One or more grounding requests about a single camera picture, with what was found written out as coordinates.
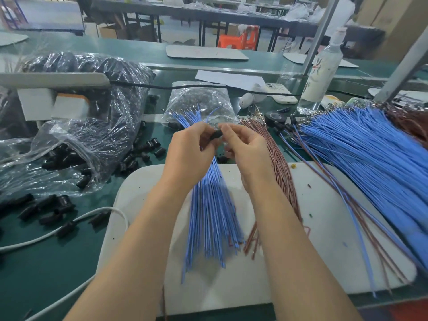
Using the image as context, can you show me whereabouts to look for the long black-frame table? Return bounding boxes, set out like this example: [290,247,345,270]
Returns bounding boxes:
[90,0,318,52]

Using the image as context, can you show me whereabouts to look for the white orange charger adapter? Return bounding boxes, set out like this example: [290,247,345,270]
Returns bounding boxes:
[52,93,91,119]

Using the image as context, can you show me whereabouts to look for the person's left hand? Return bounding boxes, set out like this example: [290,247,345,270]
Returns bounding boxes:
[160,122,223,193]

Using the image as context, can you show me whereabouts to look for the white flat tray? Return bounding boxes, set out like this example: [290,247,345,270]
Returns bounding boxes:
[284,51,359,69]
[0,31,29,47]
[166,45,250,62]

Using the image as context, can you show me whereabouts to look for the blue table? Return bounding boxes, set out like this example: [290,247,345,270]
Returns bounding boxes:
[0,0,86,36]

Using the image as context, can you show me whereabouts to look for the slanted metal frame post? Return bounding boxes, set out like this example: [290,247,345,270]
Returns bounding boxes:
[304,0,343,74]

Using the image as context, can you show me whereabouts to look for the black tape roll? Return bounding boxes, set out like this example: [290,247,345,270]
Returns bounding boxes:
[265,111,288,128]

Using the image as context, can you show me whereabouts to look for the orange plastic stool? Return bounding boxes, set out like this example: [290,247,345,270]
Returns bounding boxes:
[218,26,260,51]

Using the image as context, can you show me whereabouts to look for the white paper sheet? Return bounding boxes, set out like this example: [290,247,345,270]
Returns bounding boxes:
[195,70,267,91]

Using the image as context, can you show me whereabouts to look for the white flat device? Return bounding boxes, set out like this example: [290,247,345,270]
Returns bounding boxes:
[264,83,299,104]

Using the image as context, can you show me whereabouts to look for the pile of black plastic caps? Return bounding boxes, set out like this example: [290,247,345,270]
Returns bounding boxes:
[0,123,168,241]

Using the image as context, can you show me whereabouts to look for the small clear plastic bag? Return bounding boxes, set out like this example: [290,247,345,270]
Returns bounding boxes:
[164,82,239,128]

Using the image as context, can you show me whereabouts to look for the white spray bottle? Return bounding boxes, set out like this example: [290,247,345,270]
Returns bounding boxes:
[301,26,349,104]

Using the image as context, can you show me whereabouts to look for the orange plastic crate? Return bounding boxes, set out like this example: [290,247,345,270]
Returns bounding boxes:
[388,297,428,321]

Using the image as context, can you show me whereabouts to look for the person's left forearm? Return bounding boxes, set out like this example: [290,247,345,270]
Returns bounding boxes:
[63,182,202,321]

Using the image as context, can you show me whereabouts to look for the large clear plastic bag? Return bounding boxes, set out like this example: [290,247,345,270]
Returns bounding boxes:
[0,52,156,198]

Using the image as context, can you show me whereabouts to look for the short metal frame post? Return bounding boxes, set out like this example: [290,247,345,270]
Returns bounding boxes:
[373,42,428,104]

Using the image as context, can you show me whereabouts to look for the person's right hand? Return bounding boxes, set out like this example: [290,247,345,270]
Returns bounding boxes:
[219,123,276,193]

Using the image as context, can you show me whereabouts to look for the white work board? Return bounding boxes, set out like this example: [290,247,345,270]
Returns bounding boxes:
[95,162,419,317]

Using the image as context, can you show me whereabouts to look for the black power cord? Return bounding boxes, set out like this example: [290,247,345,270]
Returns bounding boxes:
[109,80,298,99]

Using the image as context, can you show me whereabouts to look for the large pile of blue wires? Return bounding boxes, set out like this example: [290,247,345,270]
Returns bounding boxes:
[286,137,412,284]

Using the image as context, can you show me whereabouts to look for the white charging cable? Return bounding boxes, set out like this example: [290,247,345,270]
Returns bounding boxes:
[0,206,129,321]

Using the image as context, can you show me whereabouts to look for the white paper stack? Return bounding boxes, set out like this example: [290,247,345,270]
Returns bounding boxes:
[368,88,428,104]

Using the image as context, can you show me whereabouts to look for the cardboard boxes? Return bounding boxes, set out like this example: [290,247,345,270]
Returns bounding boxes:
[354,0,428,61]

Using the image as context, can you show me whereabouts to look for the large blue wire pile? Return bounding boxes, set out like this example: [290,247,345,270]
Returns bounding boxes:
[288,105,428,272]

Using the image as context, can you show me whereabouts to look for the person's right forearm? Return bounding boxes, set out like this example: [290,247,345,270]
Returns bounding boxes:
[251,180,362,321]

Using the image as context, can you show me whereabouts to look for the white power strip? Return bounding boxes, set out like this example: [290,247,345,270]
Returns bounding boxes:
[0,72,111,89]

